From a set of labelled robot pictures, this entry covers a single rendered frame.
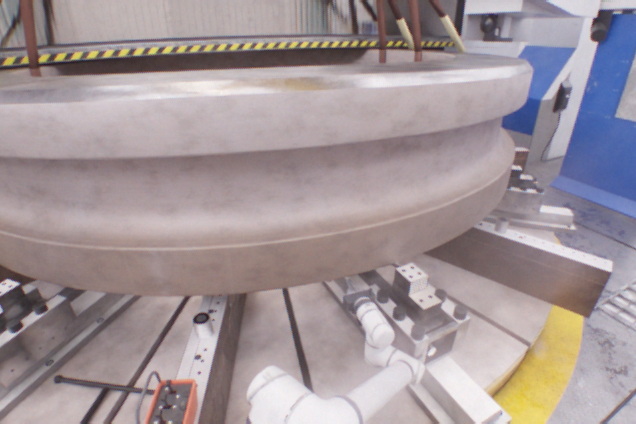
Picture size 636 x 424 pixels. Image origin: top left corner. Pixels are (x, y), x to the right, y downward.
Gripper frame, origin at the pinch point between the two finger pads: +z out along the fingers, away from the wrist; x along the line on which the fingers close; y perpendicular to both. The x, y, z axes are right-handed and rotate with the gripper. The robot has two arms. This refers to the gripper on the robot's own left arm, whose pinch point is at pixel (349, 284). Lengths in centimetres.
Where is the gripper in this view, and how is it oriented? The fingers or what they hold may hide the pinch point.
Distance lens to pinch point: 154.4
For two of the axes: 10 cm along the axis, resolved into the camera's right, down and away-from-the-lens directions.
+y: -0.1, -8.9, -4.6
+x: -9.5, 1.6, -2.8
